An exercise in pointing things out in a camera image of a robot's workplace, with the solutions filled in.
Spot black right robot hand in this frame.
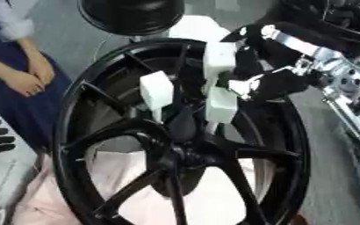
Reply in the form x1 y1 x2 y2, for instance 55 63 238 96
220 21 327 103

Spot white pin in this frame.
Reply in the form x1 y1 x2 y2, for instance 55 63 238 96
138 69 176 124
201 40 239 95
205 85 241 134

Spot black round wheel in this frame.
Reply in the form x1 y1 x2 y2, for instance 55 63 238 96
76 0 186 37
275 0 360 57

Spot black spoked wheel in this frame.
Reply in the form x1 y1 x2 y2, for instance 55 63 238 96
51 37 314 225

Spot person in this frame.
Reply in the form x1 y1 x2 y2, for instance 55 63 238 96
0 0 76 151

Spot person's hand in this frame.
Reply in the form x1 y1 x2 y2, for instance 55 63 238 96
3 69 48 98
25 51 57 86

